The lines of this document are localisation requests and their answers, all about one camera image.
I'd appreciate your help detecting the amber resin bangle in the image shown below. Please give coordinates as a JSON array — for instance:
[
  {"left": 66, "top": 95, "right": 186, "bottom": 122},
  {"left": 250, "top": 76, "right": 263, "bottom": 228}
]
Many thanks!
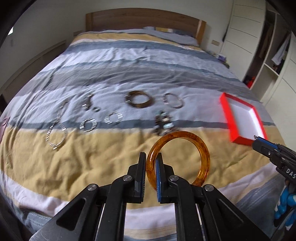
[{"left": 146, "top": 131, "right": 210, "bottom": 190}]

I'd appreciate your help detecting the twisted silver hoop earring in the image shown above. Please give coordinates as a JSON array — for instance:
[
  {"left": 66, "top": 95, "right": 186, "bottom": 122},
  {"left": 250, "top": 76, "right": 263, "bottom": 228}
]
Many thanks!
[{"left": 104, "top": 111, "right": 123, "bottom": 125}]

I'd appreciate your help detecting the dark beaded bracelet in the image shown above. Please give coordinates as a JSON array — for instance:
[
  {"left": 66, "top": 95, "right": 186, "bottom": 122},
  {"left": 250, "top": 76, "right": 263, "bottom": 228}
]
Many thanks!
[{"left": 152, "top": 110, "right": 179, "bottom": 137}]

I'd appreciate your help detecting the long silver chain necklace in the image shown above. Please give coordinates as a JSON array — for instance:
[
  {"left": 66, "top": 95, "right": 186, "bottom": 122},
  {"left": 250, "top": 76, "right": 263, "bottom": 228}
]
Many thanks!
[{"left": 45, "top": 99, "right": 70, "bottom": 150}]

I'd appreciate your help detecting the small silver pendant chain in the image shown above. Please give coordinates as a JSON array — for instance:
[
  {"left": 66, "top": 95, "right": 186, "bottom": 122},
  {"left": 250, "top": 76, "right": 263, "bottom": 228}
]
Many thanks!
[{"left": 82, "top": 93, "right": 101, "bottom": 113}]

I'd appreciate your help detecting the thin silver bangle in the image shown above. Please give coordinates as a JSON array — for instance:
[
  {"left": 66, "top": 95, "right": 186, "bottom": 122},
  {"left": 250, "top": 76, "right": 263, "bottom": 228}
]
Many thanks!
[{"left": 163, "top": 93, "right": 184, "bottom": 109}]

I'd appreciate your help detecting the dark brown horn bangle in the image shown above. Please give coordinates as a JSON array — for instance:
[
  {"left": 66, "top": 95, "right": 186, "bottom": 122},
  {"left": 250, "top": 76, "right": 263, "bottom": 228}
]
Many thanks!
[{"left": 125, "top": 90, "right": 154, "bottom": 108}]

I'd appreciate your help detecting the red jewelry box tray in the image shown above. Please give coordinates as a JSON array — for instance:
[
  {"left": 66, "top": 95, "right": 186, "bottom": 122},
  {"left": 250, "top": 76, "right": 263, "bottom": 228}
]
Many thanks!
[{"left": 220, "top": 92, "right": 267, "bottom": 146}]

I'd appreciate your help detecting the right hand blue white glove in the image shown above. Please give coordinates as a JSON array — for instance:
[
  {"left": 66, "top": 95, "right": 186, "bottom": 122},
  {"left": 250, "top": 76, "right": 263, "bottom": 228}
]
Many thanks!
[{"left": 273, "top": 183, "right": 295, "bottom": 231}]

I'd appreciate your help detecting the hanging white shirt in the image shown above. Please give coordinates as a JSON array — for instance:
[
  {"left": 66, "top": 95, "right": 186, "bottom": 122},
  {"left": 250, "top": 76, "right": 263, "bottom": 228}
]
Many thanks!
[{"left": 271, "top": 34, "right": 290, "bottom": 66}]

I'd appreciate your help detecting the striped duvet cover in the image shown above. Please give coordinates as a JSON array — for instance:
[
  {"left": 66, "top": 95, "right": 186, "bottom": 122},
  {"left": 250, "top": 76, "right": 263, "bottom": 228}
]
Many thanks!
[{"left": 1, "top": 29, "right": 285, "bottom": 236}]

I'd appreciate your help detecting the bedside table with items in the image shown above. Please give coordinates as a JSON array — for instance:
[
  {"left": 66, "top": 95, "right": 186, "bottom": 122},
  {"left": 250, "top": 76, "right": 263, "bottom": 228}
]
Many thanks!
[{"left": 216, "top": 54, "right": 230, "bottom": 69}]

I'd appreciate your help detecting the white wardrobe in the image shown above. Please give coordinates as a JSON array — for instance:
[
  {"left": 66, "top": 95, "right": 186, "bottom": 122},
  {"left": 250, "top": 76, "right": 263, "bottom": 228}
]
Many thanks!
[{"left": 219, "top": 0, "right": 296, "bottom": 112}]

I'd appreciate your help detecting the grey blue pillow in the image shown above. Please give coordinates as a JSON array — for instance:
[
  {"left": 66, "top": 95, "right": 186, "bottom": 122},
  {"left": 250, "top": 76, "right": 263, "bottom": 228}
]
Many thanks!
[{"left": 143, "top": 26, "right": 200, "bottom": 47}]

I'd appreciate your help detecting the wooden headboard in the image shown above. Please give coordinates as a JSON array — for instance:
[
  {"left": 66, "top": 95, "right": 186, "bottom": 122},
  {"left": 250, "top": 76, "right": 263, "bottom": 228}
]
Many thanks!
[{"left": 85, "top": 8, "right": 206, "bottom": 44}]

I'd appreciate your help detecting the wall power socket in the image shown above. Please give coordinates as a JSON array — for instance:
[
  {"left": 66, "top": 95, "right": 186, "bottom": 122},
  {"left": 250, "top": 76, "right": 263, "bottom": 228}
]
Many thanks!
[{"left": 211, "top": 40, "right": 220, "bottom": 46}]

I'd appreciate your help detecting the red phone with strap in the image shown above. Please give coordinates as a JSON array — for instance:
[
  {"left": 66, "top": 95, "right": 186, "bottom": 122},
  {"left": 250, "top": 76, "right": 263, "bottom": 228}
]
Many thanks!
[{"left": 0, "top": 117, "right": 10, "bottom": 142}]

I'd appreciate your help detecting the low beige wall cabinet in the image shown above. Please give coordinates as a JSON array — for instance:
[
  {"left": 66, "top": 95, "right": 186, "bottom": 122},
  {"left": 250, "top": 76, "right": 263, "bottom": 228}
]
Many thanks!
[{"left": 1, "top": 40, "right": 66, "bottom": 104}]

